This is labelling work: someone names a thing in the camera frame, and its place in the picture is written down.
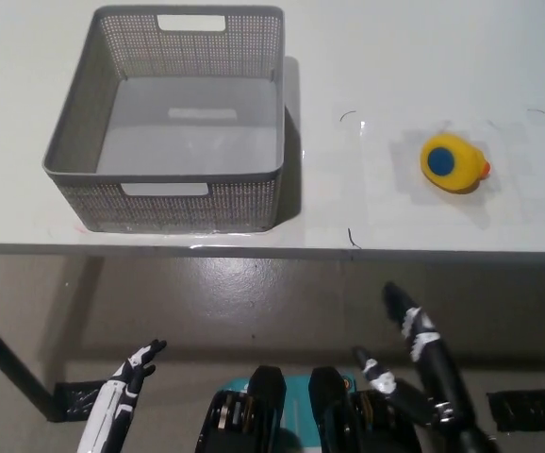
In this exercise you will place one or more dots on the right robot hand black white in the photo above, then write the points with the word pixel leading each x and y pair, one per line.
pixel 442 373

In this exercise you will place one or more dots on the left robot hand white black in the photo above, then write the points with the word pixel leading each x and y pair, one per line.
pixel 112 406

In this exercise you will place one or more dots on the yellow rubber duck toy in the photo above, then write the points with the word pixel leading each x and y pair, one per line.
pixel 461 177

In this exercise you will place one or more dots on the black table leg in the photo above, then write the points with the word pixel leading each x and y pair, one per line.
pixel 13 361

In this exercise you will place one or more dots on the robot body black teal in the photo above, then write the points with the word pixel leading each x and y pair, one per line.
pixel 263 410

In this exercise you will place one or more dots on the grey translucent tape patch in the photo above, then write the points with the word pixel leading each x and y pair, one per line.
pixel 402 156

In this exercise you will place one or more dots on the grey perforated plastic basket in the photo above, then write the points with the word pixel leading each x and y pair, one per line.
pixel 178 141

